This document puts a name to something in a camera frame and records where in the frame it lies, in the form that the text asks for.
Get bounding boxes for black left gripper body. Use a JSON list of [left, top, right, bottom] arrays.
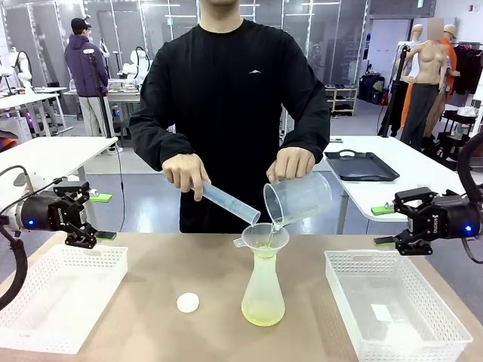
[[20, 190, 90, 232]]

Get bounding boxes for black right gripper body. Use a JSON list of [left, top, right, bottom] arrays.
[[409, 194, 482, 240]]

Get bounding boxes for white perforated plastic basket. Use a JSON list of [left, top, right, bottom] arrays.
[[324, 249, 474, 362], [0, 244, 129, 355]]

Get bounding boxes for clear plastic beaker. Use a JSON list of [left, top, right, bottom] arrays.
[[263, 171, 333, 227]]

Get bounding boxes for white round cap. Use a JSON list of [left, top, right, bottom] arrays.
[[176, 292, 200, 314]]

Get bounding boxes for clear plastic graduated cylinder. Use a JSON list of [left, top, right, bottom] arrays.
[[188, 179, 262, 225]]

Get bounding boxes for translucent conical flask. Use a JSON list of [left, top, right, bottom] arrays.
[[241, 252, 287, 327]]

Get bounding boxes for translucent plastic funnel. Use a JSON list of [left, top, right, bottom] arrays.
[[232, 222, 291, 259]]

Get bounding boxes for person's right forearm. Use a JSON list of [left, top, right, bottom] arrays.
[[128, 120, 197, 173]]

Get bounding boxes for person's left forearm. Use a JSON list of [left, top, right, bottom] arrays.
[[278, 112, 331, 164]]

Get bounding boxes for person's right hand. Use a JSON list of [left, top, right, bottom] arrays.
[[162, 152, 212, 203]]

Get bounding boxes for person's left hand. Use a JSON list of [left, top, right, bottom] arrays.
[[266, 146, 317, 186]]

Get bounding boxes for large white table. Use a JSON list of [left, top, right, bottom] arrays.
[[0, 136, 118, 207], [323, 134, 477, 235]]

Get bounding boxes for black plastic tray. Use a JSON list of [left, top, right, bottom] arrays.
[[324, 149, 401, 183]]

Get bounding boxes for black metal rack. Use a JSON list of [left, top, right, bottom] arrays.
[[437, 107, 482, 161]]

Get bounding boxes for white desk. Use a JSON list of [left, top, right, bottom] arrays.
[[0, 87, 69, 137]]

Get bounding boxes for grey workbench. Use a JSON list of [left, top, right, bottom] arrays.
[[63, 87, 143, 148]]

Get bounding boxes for black luggage bags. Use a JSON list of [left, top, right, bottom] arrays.
[[358, 73, 386, 105]]

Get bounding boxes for wooden shoe rack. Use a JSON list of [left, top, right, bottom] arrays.
[[324, 84, 358, 117]]

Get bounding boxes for man in purple hoodie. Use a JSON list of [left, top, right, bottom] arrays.
[[63, 17, 116, 139]]

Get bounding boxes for beige mannequin grey skirt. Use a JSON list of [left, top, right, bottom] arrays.
[[399, 18, 454, 152]]

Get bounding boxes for rack of dark clothes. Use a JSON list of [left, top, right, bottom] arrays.
[[451, 41, 483, 97]]

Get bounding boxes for mannequin orange garment tan hat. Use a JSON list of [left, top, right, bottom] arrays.
[[441, 24, 460, 95]]

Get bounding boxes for person in black sweatshirt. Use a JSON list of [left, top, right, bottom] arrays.
[[128, 0, 331, 234]]

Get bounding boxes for thin black cable loop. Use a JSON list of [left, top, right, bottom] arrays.
[[462, 237, 483, 265]]

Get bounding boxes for black corrugated cable hose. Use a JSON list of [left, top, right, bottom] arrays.
[[0, 216, 29, 312], [457, 131, 483, 201]]

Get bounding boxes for black camera tripod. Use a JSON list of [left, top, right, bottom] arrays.
[[377, 43, 411, 139], [85, 51, 114, 139]]

